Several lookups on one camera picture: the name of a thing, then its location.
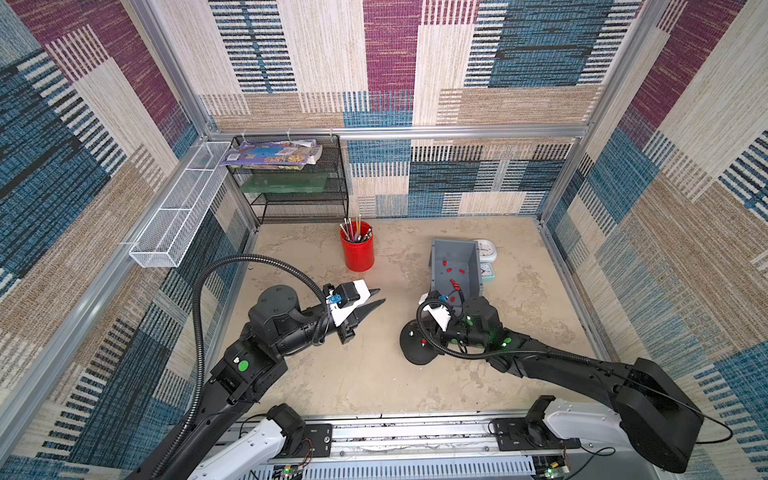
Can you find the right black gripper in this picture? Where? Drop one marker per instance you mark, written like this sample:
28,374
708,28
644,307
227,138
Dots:
455,306

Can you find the white round kitchen timer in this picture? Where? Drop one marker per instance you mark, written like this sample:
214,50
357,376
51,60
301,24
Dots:
487,251

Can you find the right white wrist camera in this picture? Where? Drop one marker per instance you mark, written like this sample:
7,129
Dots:
439,314

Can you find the white wire mesh basket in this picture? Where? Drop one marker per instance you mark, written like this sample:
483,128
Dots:
164,242

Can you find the grey plastic parts bin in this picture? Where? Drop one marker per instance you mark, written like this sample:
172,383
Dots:
455,266

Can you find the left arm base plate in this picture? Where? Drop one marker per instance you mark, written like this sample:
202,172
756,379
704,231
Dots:
311,441

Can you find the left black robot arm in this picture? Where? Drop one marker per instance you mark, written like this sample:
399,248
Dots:
277,327

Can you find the teal square clock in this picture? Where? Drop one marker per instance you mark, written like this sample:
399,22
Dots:
487,272

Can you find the black wire shelf rack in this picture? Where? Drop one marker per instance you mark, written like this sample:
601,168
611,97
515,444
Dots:
316,194

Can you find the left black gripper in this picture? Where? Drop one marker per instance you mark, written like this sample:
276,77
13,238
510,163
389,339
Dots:
343,331

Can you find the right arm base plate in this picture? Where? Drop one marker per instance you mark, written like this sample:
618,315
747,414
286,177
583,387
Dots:
518,434

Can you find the red pen cup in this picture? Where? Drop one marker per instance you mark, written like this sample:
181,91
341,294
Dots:
357,244

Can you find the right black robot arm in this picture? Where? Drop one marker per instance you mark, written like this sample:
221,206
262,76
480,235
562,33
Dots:
661,422

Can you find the black dome screw fixture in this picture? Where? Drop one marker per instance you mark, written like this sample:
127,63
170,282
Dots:
410,345

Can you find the colourful book on shelf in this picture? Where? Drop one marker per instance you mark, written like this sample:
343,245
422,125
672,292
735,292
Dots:
278,155

